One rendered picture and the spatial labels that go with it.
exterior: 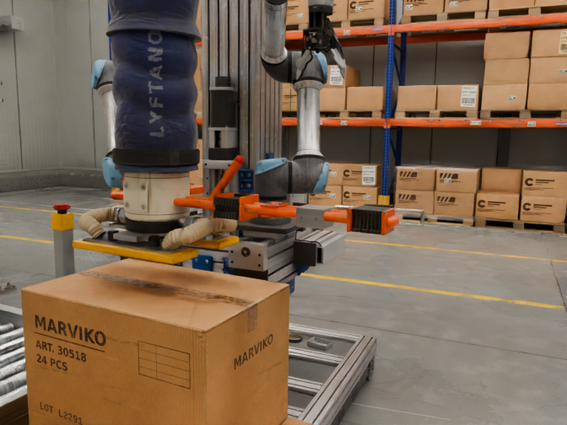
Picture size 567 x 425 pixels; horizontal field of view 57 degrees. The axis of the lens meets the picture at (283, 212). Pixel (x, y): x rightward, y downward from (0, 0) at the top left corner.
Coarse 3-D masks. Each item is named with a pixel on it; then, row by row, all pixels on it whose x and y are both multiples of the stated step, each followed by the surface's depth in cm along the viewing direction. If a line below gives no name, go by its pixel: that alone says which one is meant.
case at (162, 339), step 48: (48, 288) 138; (96, 288) 139; (144, 288) 140; (192, 288) 140; (240, 288) 141; (288, 288) 145; (48, 336) 135; (96, 336) 127; (144, 336) 119; (192, 336) 113; (240, 336) 124; (288, 336) 148; (48, 384) 138; (96, 384) 129; (144, 384) 121; (192, 384) 115; (240, 384) 126
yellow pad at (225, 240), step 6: (228, 234) 147; (198, 240) 142; (204, 240) 141; (210, 240) 141; (216, 240) 141; (222, 240) 141; (228, 240) 143; (234, 240) 145; (204, 246) 141; (210, 246) 140; (216, 246) 139; (222, 246) 140
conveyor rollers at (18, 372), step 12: (0, 324) 224; (12, 324) 220; (0, 336) 206; (12, 336) 209; (0, 348) 196; (12, 348) 199; (0, 360) 186; (12, 360) 190; (24, 360) 186; (0, 372) 177; (12, 372) 180; (24, 372) 176; (0, 384) 168; (12, 384) 170; (24, 384) 174; (0, 396) 160
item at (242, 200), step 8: (232, 192) 134; (216, 200) 126; (224, 200) 125; (232, 200) 124; (240, 200) 124; (248, 200) 126; (256, 200) 130; (216, 208) 127; (224, 208) 126; (232, 208) 125; (240, 208) 124; (216, 216) 127; (224, 216) 126; (232, 216) 124; (240, 216) 124; (248, 216) 127; (256, 216) 131
